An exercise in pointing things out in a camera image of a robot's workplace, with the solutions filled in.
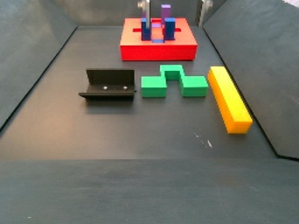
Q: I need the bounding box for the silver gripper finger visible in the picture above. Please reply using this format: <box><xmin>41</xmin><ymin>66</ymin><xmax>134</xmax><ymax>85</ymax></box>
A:
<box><xmin>137</xmin><ymin>0</ymin><xmax>150</xmax><ymax>19</ymax></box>
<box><xmin>198</xmin><ymin>0</ymin><xmax>213</xmax><ymax>26</ymax></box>

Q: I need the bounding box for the long yellow block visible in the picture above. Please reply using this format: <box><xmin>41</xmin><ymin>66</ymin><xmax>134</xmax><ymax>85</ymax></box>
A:
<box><xmin>208</xmin><ymin>66</ymin><xmax>252</xmax><ymax>134</ymax></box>

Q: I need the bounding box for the red slotted board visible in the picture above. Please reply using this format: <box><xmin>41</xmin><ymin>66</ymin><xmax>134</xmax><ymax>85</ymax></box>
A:
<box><xmin>118</xmin><ymin>17</ymin><xmax>197</xmax><ymax>60</ymax></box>

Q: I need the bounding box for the purple U block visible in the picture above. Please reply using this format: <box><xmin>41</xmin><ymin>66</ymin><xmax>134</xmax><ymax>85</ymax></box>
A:
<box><xmin>141</xmin><ymin>4</ymin><xmax>172</xmax><ymax>27</ymax></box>

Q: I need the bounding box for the dark blue U block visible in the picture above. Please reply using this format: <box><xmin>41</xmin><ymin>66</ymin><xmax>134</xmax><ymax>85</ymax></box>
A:
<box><xmin>141</xmin><ymin>17</ymin><xmax>174</xmax><ymax>43</ymax></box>

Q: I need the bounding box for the green zigzag block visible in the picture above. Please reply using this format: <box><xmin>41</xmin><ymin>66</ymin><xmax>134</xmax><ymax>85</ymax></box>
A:
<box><xmin>140</xmin><ymin>65</ymin><xmax>209</xmax><ymax>98</ymax></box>

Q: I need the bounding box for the black angle bracket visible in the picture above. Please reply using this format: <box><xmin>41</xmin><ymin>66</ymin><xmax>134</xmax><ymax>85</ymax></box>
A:
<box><xmin>78</xmin><ymin>68</ymin><xmax>136</xmax><ymax>100</ymax></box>

